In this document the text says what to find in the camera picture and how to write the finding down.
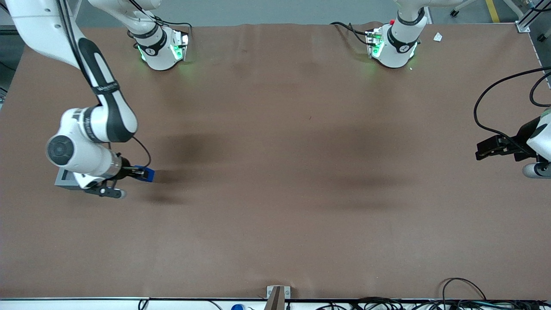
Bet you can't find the long black left wrist cable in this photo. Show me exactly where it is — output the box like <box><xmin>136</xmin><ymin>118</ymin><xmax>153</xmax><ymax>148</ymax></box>
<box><xmin>474</xmin><ymin>67</ymin><xmax>551</xmax><ymax>151</ymax></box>

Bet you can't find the black right base cable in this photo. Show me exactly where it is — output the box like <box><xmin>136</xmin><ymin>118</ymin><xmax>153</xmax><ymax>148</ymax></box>
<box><xmin>127</xmin><ymin>0</ymin><xmax>193</xmax><ymax>43</ymax></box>

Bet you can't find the black looped cable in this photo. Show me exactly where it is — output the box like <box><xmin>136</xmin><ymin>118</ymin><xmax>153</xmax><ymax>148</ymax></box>
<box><xmin>441</xmin><ymin>277</ymin><xmax>488</xmax><ymax>302</ymax></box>

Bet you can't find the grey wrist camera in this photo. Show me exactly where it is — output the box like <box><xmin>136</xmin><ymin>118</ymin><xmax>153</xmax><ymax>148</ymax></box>
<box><xmin>84</xmin><ymin>180</ymin><xmax>128</xmax><ymax>200</ymax></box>
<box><xmin>522</xmin><ymin>162</ymin><xmax>551</xmax><ymax>179</ymax></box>

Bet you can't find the brown table cover sheet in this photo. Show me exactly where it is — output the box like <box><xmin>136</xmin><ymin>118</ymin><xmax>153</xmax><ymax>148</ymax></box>
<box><xmin>0</xmin><ymin>22</ymin><xmax>551</xmax><ymax>300</ymax></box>

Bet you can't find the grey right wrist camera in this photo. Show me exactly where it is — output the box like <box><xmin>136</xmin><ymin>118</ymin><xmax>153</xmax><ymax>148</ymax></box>
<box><xmin>84</xmin><ymin>180</ymin><xmax>128</xmax><ymax>200</ymax></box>

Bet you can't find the short black left wrist cable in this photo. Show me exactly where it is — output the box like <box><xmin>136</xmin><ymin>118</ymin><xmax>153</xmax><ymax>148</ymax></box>
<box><xmin>529</xmin><ymin>71</ymin><xmax>551</xmax><ymax>108</ymax></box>

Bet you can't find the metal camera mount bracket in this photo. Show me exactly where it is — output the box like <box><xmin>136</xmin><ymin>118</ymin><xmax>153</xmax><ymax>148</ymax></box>
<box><xmin>266</xmin><ymin>285</ymin><xmax>291</xmax><ymax>310</ymax></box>

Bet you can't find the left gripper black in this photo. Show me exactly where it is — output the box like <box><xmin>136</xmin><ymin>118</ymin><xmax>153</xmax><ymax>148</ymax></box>
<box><xmin>475</xmin><ymin>117</ymin><xmax>544</xmax><ymax>162</ymax></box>

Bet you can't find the black cable bundle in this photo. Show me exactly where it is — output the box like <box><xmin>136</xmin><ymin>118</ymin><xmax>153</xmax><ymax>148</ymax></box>
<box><xmin>314</xmin><ymin>296</ymin><xmax>551</xmax><ymax>310</ymax></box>

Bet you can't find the blue plastic part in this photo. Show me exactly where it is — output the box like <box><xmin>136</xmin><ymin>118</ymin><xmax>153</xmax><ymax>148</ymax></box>
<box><xmin>134</xmin><ymin>165</ymin><xmax>156</xmax><ymax>183</ymax></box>

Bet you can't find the gray square base block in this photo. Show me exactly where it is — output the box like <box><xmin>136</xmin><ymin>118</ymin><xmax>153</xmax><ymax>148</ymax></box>
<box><xmin>54</xmin><ymin>168</ymin><xmax>83</xmax><ymax>190</ymax></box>

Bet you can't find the black left base cable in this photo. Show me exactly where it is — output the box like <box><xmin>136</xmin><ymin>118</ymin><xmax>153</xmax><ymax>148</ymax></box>
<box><xmin>330</xmin><ymin>22</ymin><xmax>376</xmax><ymax>46</ymax></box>

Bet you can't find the black base cable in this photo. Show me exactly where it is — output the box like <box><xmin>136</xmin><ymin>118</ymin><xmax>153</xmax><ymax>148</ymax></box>
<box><xmin>330</xmin><ymin>22</ymin><xmax>376</xmax><ymax>46</ymax></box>
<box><xmin>127</xmin><ymin>0</ymin><xmax>193</xmax><ymax>43</ymax></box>

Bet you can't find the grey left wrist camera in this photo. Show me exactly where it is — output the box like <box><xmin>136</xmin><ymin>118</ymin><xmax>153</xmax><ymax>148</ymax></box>
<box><xmin>522</xmin><ymin>162</ymin><xmax>551</xmax><ymax>179</ymax></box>

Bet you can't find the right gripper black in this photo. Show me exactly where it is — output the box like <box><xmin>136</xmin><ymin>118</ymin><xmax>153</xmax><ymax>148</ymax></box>
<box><xmin>115</xmin><ymin>154</ymin><xmax>147</xmax><ymax>182</ymax></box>

